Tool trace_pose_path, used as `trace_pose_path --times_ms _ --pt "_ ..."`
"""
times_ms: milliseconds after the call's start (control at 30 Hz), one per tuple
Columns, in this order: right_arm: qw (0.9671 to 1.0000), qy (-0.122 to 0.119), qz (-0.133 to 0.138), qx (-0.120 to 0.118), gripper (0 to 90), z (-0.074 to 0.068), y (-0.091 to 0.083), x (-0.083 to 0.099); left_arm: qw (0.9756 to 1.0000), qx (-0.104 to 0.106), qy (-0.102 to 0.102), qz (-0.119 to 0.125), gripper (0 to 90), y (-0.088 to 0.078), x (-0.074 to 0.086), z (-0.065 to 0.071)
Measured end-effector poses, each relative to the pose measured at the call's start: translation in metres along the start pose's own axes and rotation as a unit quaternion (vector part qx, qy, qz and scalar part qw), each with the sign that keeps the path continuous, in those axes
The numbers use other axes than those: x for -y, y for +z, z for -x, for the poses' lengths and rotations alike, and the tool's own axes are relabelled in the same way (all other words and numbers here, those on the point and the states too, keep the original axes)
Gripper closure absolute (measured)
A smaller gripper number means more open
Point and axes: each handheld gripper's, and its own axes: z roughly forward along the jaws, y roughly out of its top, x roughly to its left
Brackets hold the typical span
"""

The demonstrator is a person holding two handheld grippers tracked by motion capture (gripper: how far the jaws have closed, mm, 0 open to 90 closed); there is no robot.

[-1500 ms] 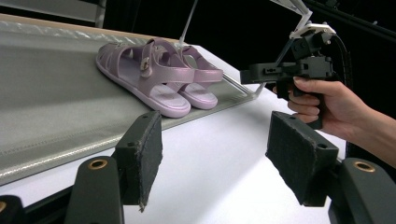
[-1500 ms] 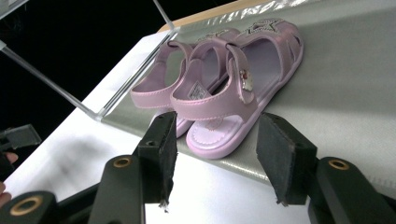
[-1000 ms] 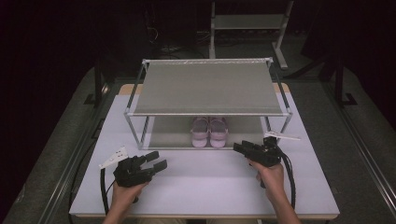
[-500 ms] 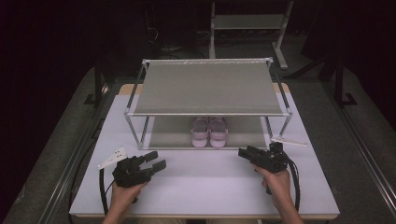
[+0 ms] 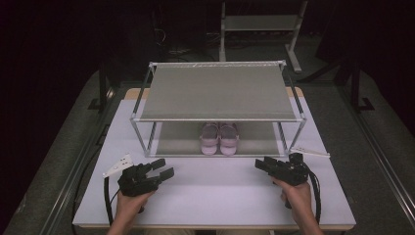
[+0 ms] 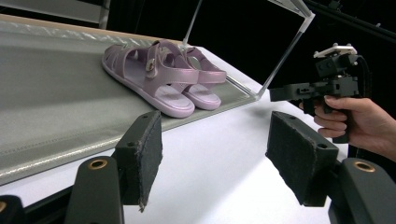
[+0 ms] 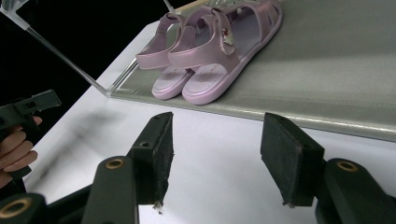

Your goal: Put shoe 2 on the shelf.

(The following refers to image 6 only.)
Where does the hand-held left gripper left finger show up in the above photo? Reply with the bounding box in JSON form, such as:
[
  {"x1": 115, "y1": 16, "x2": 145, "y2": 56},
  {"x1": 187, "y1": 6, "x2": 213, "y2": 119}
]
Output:
[{"x1": 111, "y1": 110, "x2": 163, "y2": 213}]

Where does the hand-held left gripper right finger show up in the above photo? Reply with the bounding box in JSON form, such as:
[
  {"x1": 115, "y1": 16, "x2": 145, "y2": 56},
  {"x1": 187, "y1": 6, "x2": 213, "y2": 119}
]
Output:
[{"x1": 264, "y1": 110, "x2": 340, "y2": 207}]

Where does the purple star sandal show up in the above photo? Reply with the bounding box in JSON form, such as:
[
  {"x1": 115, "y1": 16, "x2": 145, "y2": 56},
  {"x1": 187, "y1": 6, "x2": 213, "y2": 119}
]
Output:
[
  {"x1": 174, "y1": 46, "x2": 228, "y2": 111},
  {"x1": 101, "y1": 39, "x2": 200, "y2": 119}
]

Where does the dark metal stand bar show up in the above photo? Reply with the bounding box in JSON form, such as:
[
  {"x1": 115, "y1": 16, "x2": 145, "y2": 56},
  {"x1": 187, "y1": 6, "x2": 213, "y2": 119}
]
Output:
[{"x1": 303, "y1": 0, "x2": 396, "y2": 43}]

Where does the black cable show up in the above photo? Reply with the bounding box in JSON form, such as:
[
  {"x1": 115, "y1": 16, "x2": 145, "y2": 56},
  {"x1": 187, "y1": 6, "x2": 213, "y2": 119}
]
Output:
[{"x1": 356, "y1": 55, "x2": 374, "y2": 98}]

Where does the grey metal shelf frame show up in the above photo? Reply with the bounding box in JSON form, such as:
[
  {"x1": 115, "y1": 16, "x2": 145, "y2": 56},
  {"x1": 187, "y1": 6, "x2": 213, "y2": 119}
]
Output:
[{"x1": 0, "y1": 0, "x2": 111, "y2": 30}]

